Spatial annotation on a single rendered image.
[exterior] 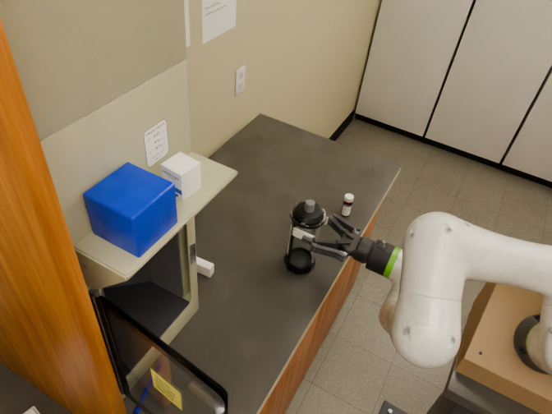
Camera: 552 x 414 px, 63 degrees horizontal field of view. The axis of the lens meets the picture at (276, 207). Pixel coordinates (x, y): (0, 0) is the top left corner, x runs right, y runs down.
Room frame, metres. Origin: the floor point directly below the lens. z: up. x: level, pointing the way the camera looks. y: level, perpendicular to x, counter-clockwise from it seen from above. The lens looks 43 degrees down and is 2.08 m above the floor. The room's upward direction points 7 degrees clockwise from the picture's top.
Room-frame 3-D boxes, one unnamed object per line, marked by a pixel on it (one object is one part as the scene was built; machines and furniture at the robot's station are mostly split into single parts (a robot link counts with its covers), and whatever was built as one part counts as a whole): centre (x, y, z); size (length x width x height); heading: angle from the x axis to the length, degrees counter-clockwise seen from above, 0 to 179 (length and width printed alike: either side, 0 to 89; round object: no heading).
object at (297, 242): (0.98, -0.10, 1.06); 0.11 x 0.11 x 0.21
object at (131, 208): (0.52, 0.23, 1.56); 0.10 x 0.10 x 0.09; 66
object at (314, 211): (0.98, -0.10, 1.18); 0.09 x 0.09 x 0.07
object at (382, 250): (0.88, -0.31, 1.12); 0.09 x 0.06 x 0.12; 156
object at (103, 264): (0.58, 0.20, 1.46); 0.32 x 0.11 x 0.10; 156
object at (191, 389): (0.38, 0.17, 1.19); 0.30 x 0.01 x 0.40; 59
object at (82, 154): (0.66, 0.37, 1.33); 0.32 x 0.25 x 0.77; 156
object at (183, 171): (0.63, 0.18, 1.54); 0.05 x 0.05 x 0.06; 60
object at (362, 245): (0.91, -0.24, 1.12); 0.09 x 0.08 x 0.07; 66
